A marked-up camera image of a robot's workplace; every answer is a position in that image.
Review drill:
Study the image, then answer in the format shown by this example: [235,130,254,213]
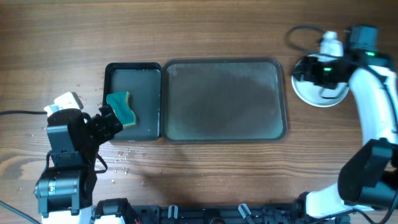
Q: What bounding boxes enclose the light blue plate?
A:
[291,54,348,108]

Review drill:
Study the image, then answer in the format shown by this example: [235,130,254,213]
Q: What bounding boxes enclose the grey serving tray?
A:
[160,57,289,144]

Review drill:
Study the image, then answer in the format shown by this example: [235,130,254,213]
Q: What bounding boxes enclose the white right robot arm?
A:
[292,50,397,221]

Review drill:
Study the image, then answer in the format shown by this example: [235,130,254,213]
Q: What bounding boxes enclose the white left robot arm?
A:
[35,105,137,223]

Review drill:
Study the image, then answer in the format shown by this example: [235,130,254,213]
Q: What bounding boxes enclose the green yellow sponge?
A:
[106,91,137,128]

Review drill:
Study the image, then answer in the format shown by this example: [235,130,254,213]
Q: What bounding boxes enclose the black water tray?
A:
[103,62,162,142]

